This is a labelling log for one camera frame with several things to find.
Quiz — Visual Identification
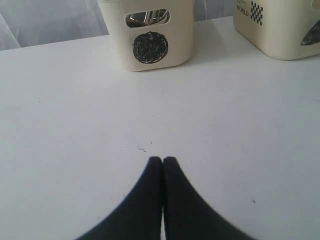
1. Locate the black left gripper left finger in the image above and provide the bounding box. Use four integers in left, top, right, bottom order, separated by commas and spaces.
78, 156, 163, 240

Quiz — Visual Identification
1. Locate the cream bin with triangle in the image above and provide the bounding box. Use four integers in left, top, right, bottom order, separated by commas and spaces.
232, 0, 320, 60

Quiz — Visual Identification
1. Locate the steel cup folding handle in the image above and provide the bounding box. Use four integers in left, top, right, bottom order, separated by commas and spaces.
125, 9, 170, 28

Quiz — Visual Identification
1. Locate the cream bin with circle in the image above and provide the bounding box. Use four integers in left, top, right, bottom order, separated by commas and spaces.
98, 0, 194, 72

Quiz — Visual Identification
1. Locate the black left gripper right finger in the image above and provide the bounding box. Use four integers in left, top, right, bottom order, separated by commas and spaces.
163, 156, 253, 240

